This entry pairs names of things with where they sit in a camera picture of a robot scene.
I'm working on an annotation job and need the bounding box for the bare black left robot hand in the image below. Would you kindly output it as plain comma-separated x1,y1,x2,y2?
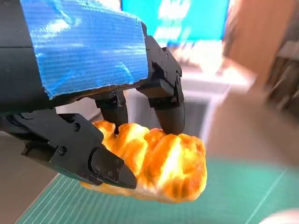
0,0,186,189

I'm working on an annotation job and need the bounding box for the long toy bread loaf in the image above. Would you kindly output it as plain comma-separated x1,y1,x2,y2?
80,120,208,203

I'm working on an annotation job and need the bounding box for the pink bowl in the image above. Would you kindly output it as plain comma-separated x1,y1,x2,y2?
259,208,299,224

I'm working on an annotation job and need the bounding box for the blue display screen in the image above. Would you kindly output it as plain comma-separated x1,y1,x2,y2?
121,0,230,47

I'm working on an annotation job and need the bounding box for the narrow white mesh cabinet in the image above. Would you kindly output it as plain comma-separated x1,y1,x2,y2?
56,66,255,143

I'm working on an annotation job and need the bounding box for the green cutting mat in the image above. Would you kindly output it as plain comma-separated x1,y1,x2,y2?
14,158,299,224

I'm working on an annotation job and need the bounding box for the dark shelf unit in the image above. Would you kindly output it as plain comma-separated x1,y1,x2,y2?
265,11,299,112

